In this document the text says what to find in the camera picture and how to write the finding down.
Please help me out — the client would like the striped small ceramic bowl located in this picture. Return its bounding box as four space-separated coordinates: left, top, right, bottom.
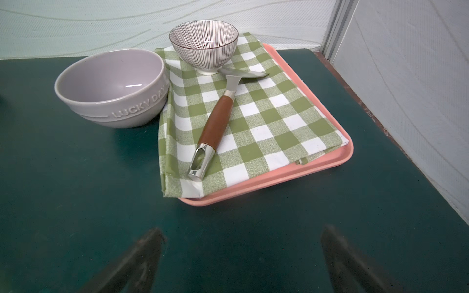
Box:
169 20 239 75

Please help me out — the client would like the wooden handled metal spatula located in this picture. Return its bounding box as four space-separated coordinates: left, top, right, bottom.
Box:
188 67 268 182

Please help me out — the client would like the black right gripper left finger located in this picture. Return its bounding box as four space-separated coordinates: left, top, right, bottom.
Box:
78 228 166 293

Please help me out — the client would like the green white checkered cloth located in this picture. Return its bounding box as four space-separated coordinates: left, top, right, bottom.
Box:
156 33 349 198

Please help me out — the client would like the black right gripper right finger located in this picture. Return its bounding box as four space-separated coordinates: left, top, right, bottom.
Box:
321 225 403 293

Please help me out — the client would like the pink plastic tray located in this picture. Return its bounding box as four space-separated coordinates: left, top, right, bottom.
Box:
180 44 354 206

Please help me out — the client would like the lilac ceramic bowl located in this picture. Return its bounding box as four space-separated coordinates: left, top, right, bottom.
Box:
54 49 170 129

